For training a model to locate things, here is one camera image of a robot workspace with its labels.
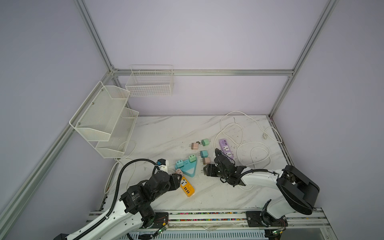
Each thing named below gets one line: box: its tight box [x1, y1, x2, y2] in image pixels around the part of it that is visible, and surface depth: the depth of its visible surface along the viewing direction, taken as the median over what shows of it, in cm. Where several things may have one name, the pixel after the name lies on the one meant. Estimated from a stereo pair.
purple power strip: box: [219, 138, 234, 160], surface depth 100 cm
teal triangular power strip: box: [174, 158, 198, 178], surface depth 90 cm
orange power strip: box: [180, 176, 196, 198], surface depth 84 cm
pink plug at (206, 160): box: [202, 157, 211, 165], surface depth 95 cm
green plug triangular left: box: [176, 159, 184, 169], surface depth 88 cm
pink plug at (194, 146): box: [191, 142, 199, 150], surface depth 103 cm
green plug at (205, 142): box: [201, 138, 210, 147], surface depth 105 cm
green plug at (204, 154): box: [200, 150, 209, 158], surface depth 98 cm
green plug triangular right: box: [188, 154, 197, 163], surface depth 90 cm
